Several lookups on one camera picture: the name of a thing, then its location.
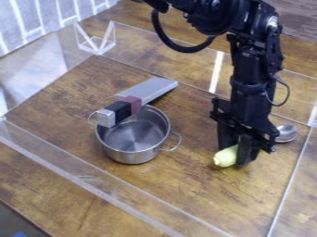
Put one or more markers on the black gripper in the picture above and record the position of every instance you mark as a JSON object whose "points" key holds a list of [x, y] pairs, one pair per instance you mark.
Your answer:
{"points": [[242, 118]]}

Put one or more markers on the silver metal pot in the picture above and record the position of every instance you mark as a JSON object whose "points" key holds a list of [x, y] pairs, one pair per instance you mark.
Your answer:
{"points": [[135, 140]]}

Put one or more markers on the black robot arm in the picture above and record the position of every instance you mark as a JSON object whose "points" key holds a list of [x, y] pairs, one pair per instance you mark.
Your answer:
{"points": [[249, 24]]}

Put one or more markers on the silver block with dark bands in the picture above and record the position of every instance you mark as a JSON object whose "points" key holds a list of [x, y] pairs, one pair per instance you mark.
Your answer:
{"points": [[131, 99]]}

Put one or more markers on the clear acrylic enclosure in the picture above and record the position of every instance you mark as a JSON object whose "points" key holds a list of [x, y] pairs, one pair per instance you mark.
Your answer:
{"points": [[60, 181]]}

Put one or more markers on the clear acrylic corner bracket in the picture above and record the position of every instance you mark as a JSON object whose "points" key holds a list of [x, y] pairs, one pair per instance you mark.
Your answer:
{"points": [[92, 44]]}

